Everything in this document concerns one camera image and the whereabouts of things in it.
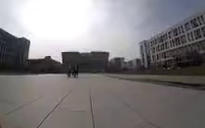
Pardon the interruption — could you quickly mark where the distant building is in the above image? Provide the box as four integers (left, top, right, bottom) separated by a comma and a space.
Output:
109, 56, 126, 71

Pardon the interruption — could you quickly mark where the wide flat-roofed building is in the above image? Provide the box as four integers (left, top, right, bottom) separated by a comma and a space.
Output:
61, 50, 110, 73

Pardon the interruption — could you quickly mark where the grey concrete pavement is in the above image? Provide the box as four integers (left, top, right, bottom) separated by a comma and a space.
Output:
0, 73, 205, 128

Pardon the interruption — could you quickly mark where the low dark building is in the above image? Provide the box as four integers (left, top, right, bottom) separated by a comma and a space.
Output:
27, 55, 64, 74

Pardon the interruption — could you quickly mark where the grass strip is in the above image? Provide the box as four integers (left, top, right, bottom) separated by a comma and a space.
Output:
104, 64, 205, 77

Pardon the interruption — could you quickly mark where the white many-windowed building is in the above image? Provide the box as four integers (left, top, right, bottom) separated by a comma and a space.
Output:
138, 9, 205, 69

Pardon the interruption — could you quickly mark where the long dark building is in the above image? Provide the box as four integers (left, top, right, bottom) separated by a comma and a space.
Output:
0, 21, 31, 68

